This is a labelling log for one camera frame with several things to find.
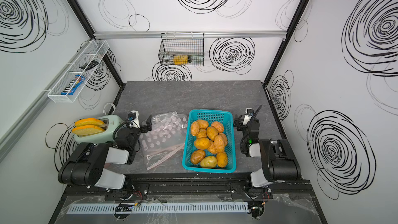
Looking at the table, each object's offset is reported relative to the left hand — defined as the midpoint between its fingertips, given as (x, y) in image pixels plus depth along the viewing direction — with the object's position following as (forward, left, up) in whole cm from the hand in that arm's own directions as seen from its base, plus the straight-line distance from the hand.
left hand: (142, 115), depth 87 cm
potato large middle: (-14, -35, -3) cm, 38 cm away
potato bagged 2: (-1, -35, -6) cm, 36 cm away
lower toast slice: (-14, +21, +8) cm, 26 cm away
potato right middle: (-14, -44, -3) cm, 46 cm away
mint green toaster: (-7, +13, +3) cm, 16 cm away
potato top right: (-2, -45, -7) cm, 45 cm away
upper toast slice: (-10, +21, +8) cm, 25 cm away
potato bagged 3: (-7, -35, -7) cm, 36 cm away
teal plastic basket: (+4, -48, -5) cm, 49 cm away
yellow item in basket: (+24, -21, +21) cm, 38 cm away
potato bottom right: (-21, -45, -6) cm, 50 cm away
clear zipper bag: (-9, -13, -12) cm, 20 cm away
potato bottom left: (-20, -32, -7) cm, 38 cm away
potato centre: (-7, -40, -5) cm, 41 cm away
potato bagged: (-6, -31, -2) cm, 31 cm away
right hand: (+3, -61, -2) cm, 61 cm away
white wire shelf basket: (+32, +31, +21) cm, 49 cm away
